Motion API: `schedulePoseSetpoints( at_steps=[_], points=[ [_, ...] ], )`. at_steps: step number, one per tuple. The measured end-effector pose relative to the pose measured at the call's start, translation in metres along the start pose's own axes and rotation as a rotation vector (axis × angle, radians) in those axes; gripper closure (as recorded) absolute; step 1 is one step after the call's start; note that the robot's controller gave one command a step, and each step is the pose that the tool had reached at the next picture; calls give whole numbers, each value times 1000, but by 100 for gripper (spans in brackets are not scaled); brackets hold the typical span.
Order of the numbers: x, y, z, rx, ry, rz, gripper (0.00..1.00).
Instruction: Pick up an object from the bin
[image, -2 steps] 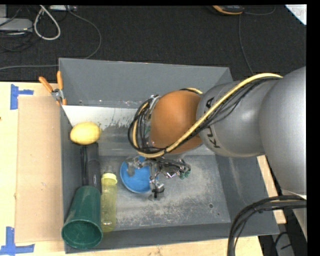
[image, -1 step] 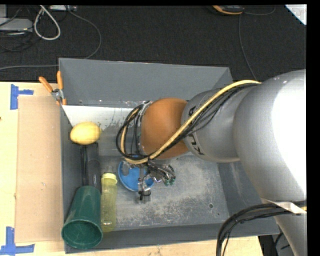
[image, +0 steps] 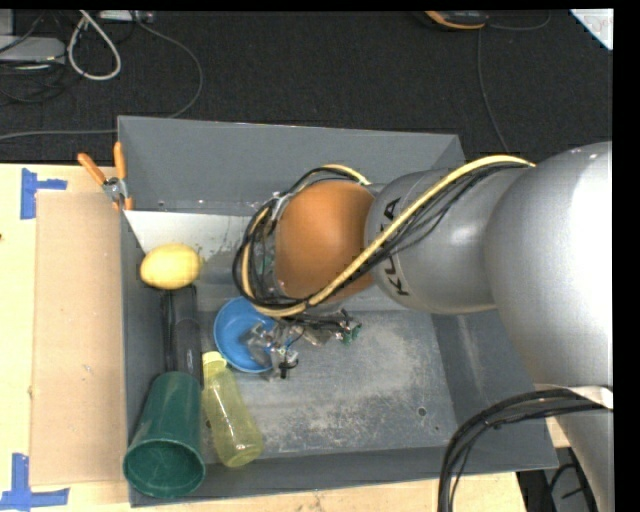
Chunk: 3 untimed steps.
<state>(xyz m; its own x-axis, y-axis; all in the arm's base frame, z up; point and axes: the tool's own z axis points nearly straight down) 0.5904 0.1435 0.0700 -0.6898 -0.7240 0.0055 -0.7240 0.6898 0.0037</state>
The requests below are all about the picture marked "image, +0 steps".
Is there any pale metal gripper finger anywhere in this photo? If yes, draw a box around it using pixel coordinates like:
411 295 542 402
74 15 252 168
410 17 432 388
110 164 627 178
241 322 281 348
247 344 282 372

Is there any blue bowl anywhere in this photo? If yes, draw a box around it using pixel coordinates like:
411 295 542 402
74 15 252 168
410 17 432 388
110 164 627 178
213 296 282 375

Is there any yellow clear plastic bottle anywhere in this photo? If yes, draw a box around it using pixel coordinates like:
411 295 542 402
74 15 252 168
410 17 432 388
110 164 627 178
200 350 265 469

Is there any black cylindrical tube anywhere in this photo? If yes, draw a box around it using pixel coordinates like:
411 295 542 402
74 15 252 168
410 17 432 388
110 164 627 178
160 285 204 387

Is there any grey metal bin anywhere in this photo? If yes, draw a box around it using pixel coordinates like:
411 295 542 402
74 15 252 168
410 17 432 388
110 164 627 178
115 115 560 507

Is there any yellow toy lemon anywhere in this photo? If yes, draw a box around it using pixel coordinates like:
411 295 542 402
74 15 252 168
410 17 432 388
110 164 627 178
139 242 203 291

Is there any dark green plastic cup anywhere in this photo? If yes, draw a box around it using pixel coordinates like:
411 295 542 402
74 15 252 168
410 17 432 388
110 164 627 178
121 370 208 500

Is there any brown cardboard board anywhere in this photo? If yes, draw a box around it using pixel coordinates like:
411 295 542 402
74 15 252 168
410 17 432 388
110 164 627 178
28 191 129 487

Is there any black cylinder on white bracket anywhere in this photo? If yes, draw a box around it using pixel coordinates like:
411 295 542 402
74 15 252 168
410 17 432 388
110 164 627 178
273 347 301 380

